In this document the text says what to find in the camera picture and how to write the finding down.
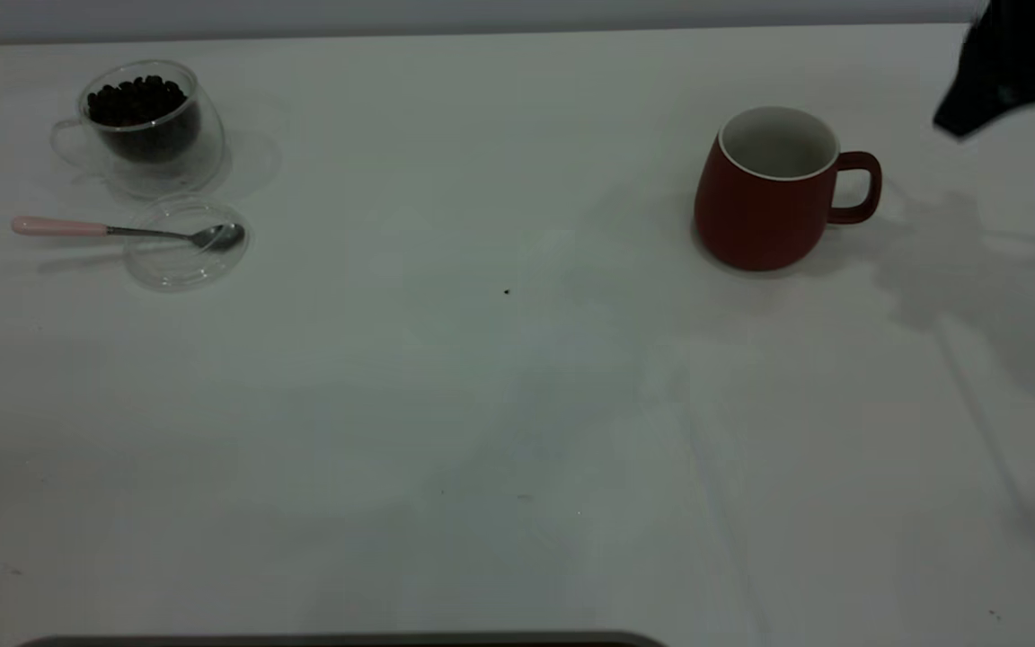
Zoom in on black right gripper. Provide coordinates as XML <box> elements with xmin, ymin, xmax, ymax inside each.
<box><xmin>933</xmin><ymin>0</ymin><xmax>1035</xmax><ymax>141</ymax></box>

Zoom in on red ceramic mug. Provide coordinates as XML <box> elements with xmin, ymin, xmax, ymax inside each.
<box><xmin>694</xmin><ymin>106</ymin><xmax>883</xmax><ymax>272</ymax></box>

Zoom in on pink handled metal spoon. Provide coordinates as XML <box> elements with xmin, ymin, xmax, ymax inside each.
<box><xmin>12</xmin><ymin>216</ymin><xmax>246</xmax><ymax>253</ymax></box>

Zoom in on clear round glass lid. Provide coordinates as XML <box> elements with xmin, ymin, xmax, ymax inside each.
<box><xmin>125</xmin><ymin>196</ymin><xmax>252</xmax><ymax>291</ymax></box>

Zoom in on dark coffee beans pile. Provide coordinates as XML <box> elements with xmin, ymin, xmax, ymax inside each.
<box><xmin>86</xmin><ymin>75</ymin><xmax>202</xmax><ymax>164</ymax></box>

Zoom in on clear double wall glass cup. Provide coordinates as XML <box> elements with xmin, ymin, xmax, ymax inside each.
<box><xmin>50</xmin><ymin>60</ymin><xmax>229</xmax><ymax>200</ymax></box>

